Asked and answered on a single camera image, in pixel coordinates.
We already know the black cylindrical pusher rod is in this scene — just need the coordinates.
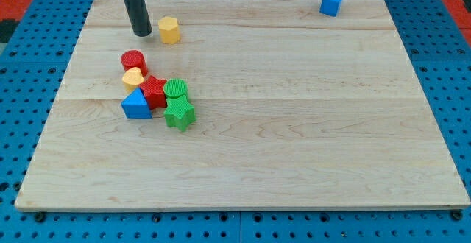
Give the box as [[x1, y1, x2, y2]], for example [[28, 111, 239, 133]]
[[124, 0, 152, 37]]

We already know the yellow hexagon block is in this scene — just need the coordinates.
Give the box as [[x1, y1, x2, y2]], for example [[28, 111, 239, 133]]
[[157, 16, 181, 44]]

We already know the blue cube block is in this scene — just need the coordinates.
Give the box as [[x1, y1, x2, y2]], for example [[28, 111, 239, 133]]
[[319, 0, 342, 17]]

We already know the red cylinder block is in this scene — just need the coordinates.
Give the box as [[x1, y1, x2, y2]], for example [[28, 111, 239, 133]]
[[120, 50, 148, 77]]

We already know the yellow heart block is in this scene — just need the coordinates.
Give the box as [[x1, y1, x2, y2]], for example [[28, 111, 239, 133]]
[[121, 67, 144, 93]]

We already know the red star block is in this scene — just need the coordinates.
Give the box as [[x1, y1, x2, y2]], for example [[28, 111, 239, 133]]
[[139, 75, 167, 110]]

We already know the green cylinder block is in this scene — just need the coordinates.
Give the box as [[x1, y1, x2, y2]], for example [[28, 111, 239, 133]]
[[163, 79, 188, 99]]

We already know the blue triangle block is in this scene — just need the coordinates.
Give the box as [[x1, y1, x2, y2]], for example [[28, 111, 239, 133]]
[[121, 88, 152, 119]]

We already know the green star block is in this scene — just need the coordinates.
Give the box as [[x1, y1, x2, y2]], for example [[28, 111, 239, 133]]
[[163, 95, 196, 132]]

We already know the wooden board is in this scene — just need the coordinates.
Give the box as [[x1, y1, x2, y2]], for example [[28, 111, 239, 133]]
[[15, 0, 470, 212]]

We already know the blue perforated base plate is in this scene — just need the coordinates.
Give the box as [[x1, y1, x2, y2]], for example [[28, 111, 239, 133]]
[[1, 0, 470, 242]]

